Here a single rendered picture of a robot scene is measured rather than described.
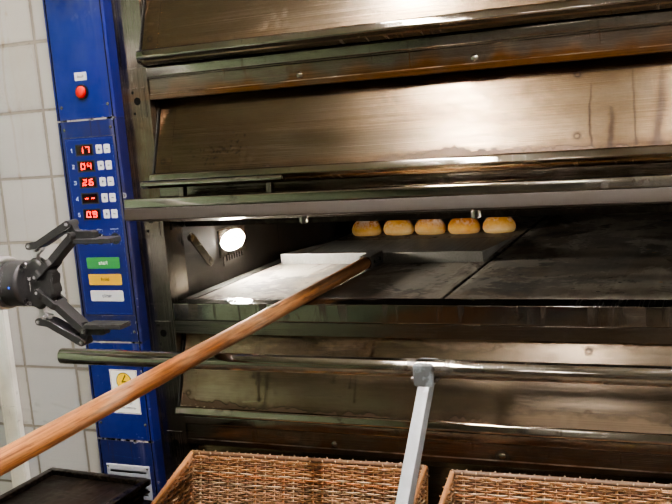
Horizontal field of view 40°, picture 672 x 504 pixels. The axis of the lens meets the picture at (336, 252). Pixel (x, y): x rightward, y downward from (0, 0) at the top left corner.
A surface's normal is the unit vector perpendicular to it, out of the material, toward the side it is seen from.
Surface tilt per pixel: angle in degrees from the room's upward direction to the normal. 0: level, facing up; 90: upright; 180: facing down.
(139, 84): 90
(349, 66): 90
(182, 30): 70
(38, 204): 90
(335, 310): 90
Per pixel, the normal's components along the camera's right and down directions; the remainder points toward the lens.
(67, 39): -0.38, 0.17
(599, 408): -0.38, -0.18
